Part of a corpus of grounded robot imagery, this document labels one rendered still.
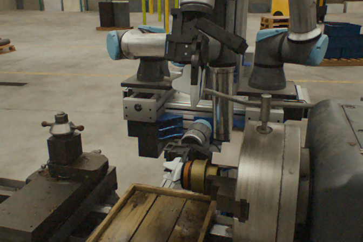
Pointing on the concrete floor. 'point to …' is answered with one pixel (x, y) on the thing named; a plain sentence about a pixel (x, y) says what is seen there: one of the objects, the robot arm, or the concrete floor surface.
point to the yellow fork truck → (281, 4)
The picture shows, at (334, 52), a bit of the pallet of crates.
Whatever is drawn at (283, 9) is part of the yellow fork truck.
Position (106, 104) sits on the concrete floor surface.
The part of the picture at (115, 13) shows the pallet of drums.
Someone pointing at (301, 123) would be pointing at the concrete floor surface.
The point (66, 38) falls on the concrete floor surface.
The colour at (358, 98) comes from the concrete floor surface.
